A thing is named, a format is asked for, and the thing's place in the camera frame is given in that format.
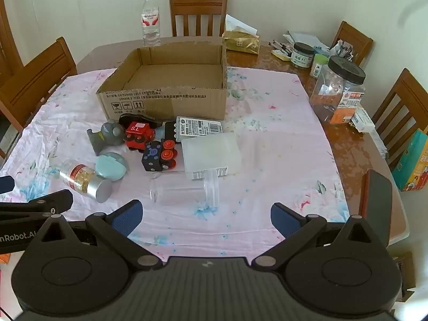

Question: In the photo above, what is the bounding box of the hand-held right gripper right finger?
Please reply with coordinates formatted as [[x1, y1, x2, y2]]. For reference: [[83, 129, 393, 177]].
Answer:
[[251, 202, 390, 271]]

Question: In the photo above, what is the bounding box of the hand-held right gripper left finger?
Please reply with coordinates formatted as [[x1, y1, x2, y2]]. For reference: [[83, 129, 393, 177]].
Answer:
[[25, 200, 164, 271]]

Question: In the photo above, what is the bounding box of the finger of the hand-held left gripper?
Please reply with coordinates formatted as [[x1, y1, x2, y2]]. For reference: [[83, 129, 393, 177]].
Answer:
[[0, 176, 16, 195], [0, 189, 74, 221]]

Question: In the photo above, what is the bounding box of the pill bottle silver cap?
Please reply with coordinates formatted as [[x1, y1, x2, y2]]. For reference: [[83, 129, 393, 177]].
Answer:
[[59, 160, 112, 203]]

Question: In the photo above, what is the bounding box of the clear plastic jar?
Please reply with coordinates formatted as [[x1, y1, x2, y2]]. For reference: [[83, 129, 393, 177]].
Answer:
[[149, 170, 219, 208]]

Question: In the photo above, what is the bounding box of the grey rubber toy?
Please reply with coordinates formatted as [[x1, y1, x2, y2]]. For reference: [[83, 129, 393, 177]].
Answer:
[[87, 120, 125, 156]]

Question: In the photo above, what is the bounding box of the translucent plastic box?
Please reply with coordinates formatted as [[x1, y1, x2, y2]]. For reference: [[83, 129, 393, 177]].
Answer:
[[181, 132, 242, 179]]

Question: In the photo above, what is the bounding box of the black digital timer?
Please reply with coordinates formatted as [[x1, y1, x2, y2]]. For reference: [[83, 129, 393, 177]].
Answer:
[[164, 121, 183, 141]]

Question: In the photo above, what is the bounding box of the white labelled box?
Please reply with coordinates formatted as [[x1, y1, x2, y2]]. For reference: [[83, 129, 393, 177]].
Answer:
[[174, 116, 224, 138]]

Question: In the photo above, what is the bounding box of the cardboard box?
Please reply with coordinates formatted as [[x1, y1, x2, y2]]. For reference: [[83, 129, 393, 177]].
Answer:
[[96, 43, 228, 121]]

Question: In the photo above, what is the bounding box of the pink floral tablecloth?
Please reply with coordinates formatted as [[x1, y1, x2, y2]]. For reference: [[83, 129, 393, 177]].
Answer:
[[0, 67, 350, 265]]

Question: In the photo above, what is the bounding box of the red toy train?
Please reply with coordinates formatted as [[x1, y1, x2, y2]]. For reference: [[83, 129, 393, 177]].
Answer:
[[124, 121, 157, 152]]

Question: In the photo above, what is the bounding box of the phone in orange case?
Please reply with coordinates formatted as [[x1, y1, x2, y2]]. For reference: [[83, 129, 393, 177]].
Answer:
[[359, 169, 393, 248]]

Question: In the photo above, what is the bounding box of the black glossy tape dispenser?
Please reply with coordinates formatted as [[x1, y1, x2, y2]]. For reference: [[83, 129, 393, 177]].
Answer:
[[119, 114, 163, 131]]

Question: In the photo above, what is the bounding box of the wooden chair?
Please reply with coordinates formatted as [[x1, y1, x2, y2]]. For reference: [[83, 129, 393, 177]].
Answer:
[[0, 37, 78, 131], [331, 21, 374, 67], [371, 68, 428, 148], [169, 0, 228, 37]]

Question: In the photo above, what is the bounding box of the small white medicine box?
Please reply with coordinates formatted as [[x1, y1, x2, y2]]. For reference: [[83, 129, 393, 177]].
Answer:
[[350, 107, 377, 133]]

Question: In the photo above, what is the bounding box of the large clear jar black lid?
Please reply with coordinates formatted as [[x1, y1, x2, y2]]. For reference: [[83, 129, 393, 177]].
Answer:
[[309, 56, 366, 125]]

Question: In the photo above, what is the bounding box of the teal printed carton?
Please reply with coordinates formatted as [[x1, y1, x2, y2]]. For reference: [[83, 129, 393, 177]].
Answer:
[[391, 129, 428, 192]]

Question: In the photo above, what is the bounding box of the green lid toothpick container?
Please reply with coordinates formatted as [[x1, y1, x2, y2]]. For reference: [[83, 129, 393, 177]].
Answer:
[[310, 54, 330, 78]]

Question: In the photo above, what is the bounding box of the green label jar black lid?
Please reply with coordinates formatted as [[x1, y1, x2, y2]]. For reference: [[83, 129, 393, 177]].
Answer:
[[290, 42, 316, 70]]

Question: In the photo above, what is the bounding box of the pen holder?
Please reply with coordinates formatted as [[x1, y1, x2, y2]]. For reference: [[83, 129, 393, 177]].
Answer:
[[334, 40, 356, 61]]

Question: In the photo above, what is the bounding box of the gold tissue pack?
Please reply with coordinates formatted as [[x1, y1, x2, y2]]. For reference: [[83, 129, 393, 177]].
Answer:
[[222, 14, 261, 55]]

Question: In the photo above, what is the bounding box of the clear plastic water bottle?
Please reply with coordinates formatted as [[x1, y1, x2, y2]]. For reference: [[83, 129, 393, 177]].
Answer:
[[140, 0, 162, 47]]

